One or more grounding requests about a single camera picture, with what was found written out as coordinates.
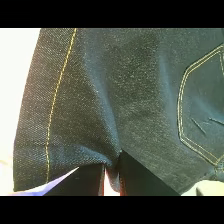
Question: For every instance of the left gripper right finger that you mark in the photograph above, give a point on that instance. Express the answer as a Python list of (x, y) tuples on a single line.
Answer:
[(140, 180)]

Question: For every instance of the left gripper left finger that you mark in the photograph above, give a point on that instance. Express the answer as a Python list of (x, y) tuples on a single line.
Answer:
[(86, 181)]

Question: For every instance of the dark blue jeans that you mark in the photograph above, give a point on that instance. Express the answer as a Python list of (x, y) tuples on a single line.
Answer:
[(126, 100)]

